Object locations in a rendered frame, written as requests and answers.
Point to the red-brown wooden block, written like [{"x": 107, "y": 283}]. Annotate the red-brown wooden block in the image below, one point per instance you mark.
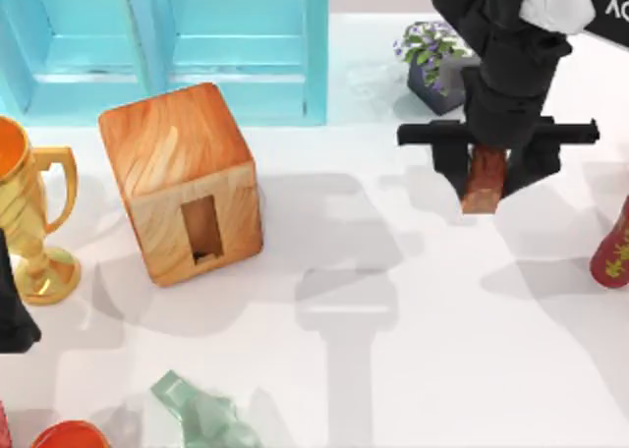
[{"x": 484, "y": 183}]

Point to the potted plant with purple flowers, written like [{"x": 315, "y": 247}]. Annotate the potted plant with purple flowers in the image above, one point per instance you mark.
[{"x": 432, "y": 55}]

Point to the red bottle with yellow print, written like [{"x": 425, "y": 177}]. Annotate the red bottle with yellow print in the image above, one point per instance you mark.
[{"x": 613, "y": 261}]

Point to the light blue rack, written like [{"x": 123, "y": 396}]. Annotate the light blue rack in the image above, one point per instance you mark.
[{"x": 236, "y": 50}]

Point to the wooden box with slot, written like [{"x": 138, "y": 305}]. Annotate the wooden box with slot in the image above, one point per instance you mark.
[{"x": 172, "y": 138}]

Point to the green glass bottle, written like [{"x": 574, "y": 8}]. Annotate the green glass bottle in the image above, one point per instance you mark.
[{"x": 201, "y": 413}]

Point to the gold trophy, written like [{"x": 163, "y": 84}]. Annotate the gold trophy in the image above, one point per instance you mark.
[{"x": 19, "y": 207}]

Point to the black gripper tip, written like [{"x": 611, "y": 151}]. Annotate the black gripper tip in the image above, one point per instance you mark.
[{"x": 12, "y": 310}]

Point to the dark red object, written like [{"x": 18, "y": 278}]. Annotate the dark red object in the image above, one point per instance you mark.
[{"x": 3, "y": 426}]

